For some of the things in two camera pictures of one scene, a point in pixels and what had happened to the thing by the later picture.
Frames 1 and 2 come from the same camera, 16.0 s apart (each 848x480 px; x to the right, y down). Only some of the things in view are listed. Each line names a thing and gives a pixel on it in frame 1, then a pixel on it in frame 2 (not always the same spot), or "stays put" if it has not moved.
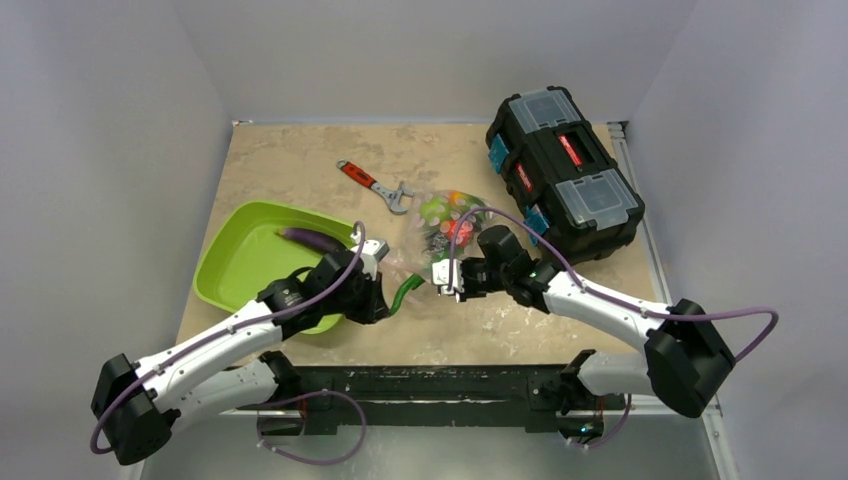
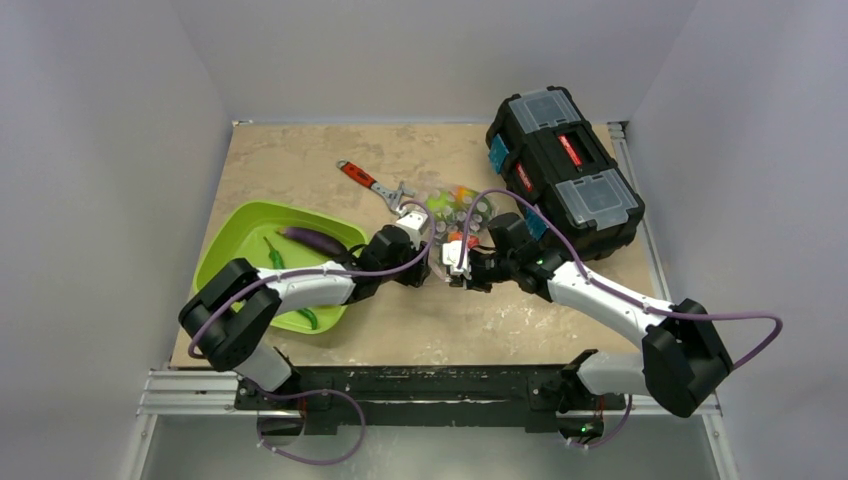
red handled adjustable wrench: [393, 199] stays put
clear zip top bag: [444, 225] stays put
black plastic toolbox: [567, 182] stays put
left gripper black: [375, 307] to [414, 274]
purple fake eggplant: [313, 238] stays put
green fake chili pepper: [412, 282] to [278, 263]
